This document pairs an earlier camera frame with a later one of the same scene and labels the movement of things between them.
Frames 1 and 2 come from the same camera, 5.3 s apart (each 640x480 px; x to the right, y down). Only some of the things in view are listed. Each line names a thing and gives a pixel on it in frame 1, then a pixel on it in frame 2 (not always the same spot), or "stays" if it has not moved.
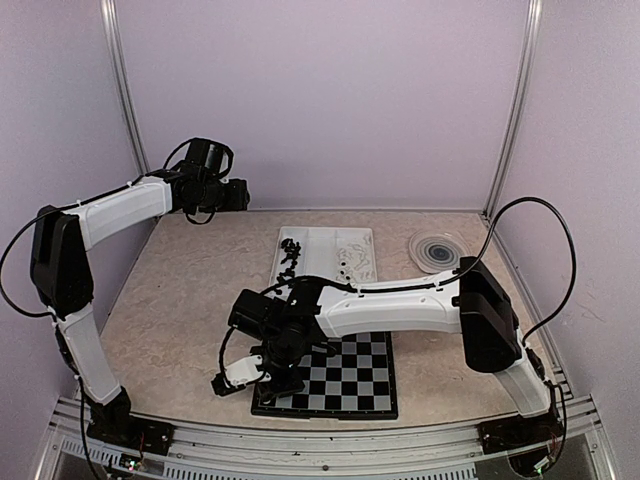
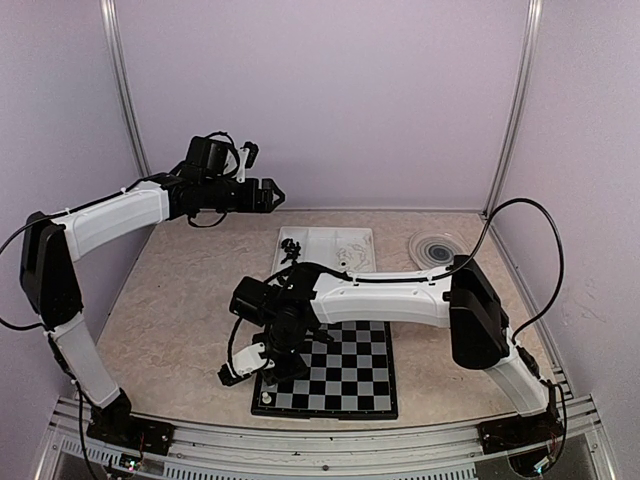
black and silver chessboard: [356, 382] stays
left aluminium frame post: [120, 44] stays
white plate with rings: [438, 251] stays
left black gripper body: [233, 201] -> [237, 201]
